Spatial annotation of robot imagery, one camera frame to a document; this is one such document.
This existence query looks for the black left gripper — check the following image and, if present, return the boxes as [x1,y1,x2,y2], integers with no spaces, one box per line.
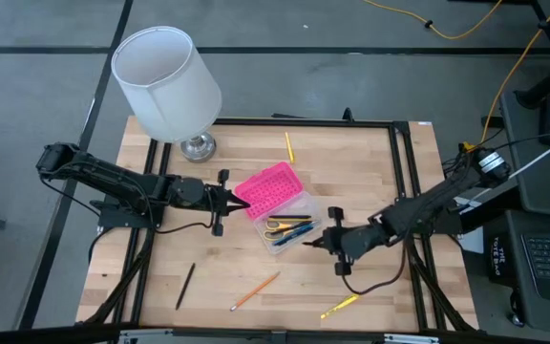
[201,169,251,238]

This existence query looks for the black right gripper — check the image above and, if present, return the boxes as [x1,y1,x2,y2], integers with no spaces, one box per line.
[302,206,355,277]

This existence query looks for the blue pen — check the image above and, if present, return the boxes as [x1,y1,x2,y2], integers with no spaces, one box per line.
[272,226,318,247]

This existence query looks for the yellow handled scissors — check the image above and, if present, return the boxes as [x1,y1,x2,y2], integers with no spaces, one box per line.
[262,217,305,242]

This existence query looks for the yellow highlighter with clip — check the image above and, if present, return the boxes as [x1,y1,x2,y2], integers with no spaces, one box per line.
[319,292,361,320]

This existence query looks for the slim yellow pen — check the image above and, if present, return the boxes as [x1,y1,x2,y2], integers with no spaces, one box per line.
[284,131,296,165]

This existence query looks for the orange wooden pencil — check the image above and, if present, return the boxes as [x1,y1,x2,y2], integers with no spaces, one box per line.
[229,270,282,312]

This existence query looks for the clear pencil box pink lid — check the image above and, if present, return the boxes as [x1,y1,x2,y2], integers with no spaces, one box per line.
[233,161,324,256]

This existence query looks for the white shade silver table lamp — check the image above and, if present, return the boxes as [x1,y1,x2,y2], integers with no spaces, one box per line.
[111,25,223,163]

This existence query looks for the white paper sheet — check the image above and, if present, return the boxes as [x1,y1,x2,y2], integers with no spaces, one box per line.
[456,232,485,255]

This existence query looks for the black printed tote bag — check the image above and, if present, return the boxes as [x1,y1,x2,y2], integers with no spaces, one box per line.
[487,232,518,289]

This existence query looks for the black desk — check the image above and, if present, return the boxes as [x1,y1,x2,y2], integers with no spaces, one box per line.
[498,88,550,335]

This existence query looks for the white rod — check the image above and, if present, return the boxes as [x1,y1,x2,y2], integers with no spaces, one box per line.
[508,129,550,179]

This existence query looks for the black tripod stand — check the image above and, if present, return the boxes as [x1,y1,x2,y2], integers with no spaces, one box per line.
[515,0,550,110]

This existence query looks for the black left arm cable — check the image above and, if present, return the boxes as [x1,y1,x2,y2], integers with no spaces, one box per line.
[153,209,219,235]

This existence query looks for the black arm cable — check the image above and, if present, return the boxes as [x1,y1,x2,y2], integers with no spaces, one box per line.
[340,238,408,296]
[153,209,219,235]

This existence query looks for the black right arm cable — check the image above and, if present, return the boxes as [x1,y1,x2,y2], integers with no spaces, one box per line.
[340,238,408,296]

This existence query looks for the black aluminium table frame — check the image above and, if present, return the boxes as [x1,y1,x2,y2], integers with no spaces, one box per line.
[0,107,550,344]

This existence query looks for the silver beam bracket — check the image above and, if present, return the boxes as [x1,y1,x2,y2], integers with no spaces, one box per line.
[383,333,441,344]
[116,328,177,344]

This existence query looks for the yellow cable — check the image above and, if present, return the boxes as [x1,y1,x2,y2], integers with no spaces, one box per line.
[460,0,550,154]
[360,0,504,41]

